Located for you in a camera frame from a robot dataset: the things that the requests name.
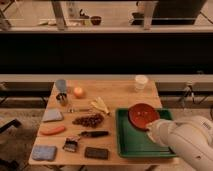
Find orange carrot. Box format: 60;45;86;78
39;126;66;136

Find grey blue sponge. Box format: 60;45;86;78
42;109;63;122

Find black rectangular block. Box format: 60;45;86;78
84;147;109;159

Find metal fork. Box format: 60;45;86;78
66;108;92;113

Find red bowl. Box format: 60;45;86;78
128;103;160;131

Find bunch of dark grapes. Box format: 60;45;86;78
72;114;104;128

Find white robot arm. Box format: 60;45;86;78
146;115;213;171

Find white cup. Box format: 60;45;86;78
135;75;148;91

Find blue cup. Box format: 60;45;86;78
55;79;67;93

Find green plastic tray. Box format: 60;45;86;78
115;108;176;158

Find black binder clip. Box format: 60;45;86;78
63;138;78;153

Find apple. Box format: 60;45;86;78
73;87;84;98

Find yellow bananas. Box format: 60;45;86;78
91;97;110;114

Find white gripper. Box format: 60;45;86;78
146;119;170;146

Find metal cup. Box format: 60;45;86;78
56;93;68;106

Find dark bowl in background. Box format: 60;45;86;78
90;16;102;25

